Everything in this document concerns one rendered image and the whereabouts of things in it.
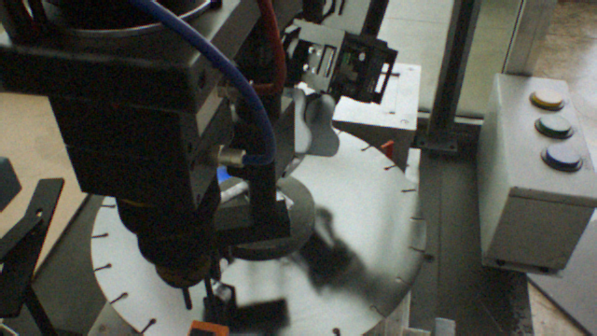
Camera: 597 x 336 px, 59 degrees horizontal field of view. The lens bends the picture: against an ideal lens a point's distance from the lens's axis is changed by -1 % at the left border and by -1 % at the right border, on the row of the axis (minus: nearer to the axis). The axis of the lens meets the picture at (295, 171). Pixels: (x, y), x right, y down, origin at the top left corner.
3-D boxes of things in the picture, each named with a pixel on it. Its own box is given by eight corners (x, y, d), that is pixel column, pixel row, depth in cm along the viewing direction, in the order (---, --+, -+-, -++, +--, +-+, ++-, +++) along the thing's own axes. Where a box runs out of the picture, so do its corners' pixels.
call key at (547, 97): (529, 97, 81) (533, 86, 80) (556, 101, 80) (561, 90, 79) (532, 112, 78) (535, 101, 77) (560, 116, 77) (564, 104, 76)
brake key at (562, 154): (540, 153, 71) (545, 141, 69) (572, 158, 70) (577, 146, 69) (545, 173, 68) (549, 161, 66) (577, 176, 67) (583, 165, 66)
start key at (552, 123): (534, 123, 76) (538, 112, 74) (563, 127, 75) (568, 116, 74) (537, 140, 73) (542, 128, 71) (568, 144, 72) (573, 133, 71)
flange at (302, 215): (213, 265, 48) (209, 246, 47) (199, 186, 56) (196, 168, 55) (328, 243, 50) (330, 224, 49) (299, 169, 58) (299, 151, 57)
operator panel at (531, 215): (475, 146, 95) (495, 72, 85) (538, 154, 93) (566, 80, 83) (481, 265, 74) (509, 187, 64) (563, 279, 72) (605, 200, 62)
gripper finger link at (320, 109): (309, 195, 50) (340, 101, 48) (273, 172, 54) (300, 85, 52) (332, 196, 52) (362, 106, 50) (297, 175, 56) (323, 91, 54)
